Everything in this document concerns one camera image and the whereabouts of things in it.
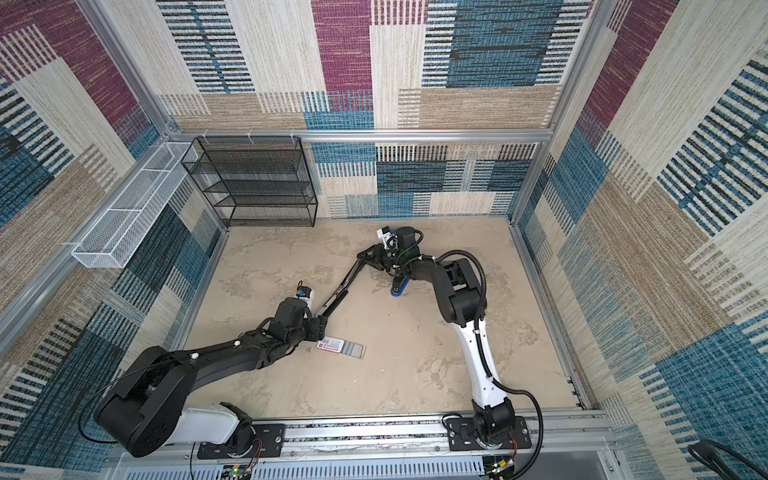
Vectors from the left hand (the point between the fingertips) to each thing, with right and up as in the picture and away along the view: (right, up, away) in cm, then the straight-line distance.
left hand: (318, 314), depth 91 cm
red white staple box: (+4, -8, -2) cm, 9 cm away
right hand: (+11, +16, +11) cm, 23 cm away
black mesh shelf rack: (-28, +45, +20) cm, 56 cm away
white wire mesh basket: (-43, +22, -20) cm, 53 cm away
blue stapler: (+25, +9, +5) cm, 27 cm away
